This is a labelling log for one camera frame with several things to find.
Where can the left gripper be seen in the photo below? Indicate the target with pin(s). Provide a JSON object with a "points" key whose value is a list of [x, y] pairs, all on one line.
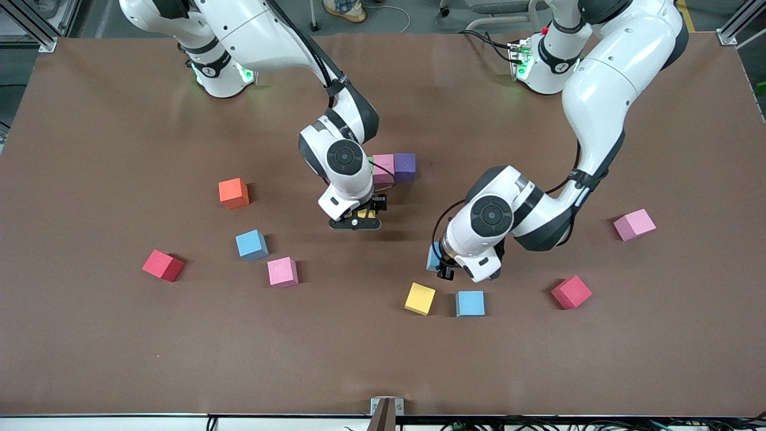
{"points": [[444, 269]]}

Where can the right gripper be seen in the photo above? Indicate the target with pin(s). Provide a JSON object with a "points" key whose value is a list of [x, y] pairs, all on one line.
{"points": [[377, 204]]}

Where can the yellow foam cube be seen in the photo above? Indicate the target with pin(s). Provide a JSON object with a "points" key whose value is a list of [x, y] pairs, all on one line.
{"points": [[420, 298], [366, 214]]}

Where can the blue foam cube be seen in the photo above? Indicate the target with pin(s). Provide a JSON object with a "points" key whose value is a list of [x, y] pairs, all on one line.
{"points": [[433, 258], [470, 303], [251, 244]]}

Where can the pink foam cube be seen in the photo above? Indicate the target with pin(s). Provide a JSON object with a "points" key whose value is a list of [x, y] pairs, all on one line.
{"points": [[634, 224], [385, 164], [282, 272]]}

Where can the purple foam cube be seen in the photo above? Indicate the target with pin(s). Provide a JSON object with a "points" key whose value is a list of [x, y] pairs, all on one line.
{"points": [[405, 166]]}

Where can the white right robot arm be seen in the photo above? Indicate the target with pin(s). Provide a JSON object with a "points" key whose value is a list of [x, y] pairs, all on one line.
{"points": [[344, 157]]}

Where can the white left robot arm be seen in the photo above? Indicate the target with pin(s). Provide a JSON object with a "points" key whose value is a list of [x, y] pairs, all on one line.
{"points": [[616, 72]]}

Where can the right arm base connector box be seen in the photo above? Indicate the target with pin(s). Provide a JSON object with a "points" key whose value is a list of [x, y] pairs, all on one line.
{"points": [[245, 73]]}

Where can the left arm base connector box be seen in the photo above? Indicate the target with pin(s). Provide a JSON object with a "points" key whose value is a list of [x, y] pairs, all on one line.
{"points": [[520, 60]]}

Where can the red foam cube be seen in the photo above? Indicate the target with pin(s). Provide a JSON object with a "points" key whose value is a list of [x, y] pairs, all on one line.
{"points": [[571, 291], [160, 264]]}

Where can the orange foam cube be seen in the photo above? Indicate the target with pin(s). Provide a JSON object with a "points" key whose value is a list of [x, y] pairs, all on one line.
{"points": [[233, 193]]}

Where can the white stand leg with caster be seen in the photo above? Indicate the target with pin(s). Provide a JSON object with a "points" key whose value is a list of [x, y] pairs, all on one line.
{"points": [[313, 25]]}

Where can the beige shoe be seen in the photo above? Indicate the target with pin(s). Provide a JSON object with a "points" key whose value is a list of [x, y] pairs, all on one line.
{"points": [[344, 11]]}

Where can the grey chair base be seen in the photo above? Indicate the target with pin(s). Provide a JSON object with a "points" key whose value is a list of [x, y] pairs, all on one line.
{"points": [[499, 5]]}

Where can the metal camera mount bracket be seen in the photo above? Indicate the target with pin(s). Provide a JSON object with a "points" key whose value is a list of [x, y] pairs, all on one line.
{"points": [[386, 413]]}

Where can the white table edge rail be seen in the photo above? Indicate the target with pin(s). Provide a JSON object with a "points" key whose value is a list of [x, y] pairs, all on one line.
{"points": [[119, 424]]}

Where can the aluminium frame post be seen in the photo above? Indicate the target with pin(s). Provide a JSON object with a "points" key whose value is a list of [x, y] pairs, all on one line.
{"points": [[46, 43], [727, 37]]}

